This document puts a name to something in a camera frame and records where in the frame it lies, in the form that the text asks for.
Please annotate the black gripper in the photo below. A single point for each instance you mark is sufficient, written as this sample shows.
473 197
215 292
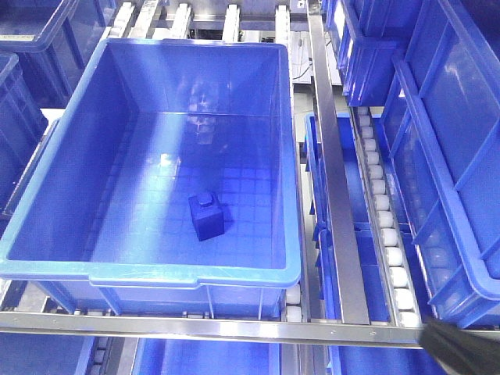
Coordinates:
459 352

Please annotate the blue plastic block part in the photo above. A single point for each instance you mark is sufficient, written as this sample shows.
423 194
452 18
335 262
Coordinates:
209 216

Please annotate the white roller track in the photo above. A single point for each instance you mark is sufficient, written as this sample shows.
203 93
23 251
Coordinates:
390 250

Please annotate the blue bin right lower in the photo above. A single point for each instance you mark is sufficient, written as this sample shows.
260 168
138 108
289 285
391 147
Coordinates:
441 122

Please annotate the blue bin below centre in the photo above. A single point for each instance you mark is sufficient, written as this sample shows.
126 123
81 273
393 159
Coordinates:
158 356

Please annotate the blue bin right upper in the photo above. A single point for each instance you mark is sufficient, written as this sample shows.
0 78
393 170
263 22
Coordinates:
365 35

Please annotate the large blue plastic bin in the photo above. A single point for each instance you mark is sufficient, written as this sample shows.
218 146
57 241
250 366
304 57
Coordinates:
104 222

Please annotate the blue bin far left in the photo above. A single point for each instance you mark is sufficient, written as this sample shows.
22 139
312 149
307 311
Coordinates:
54 41

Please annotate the steel flow rack frame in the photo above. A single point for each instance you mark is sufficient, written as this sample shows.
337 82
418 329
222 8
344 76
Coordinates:
338 308

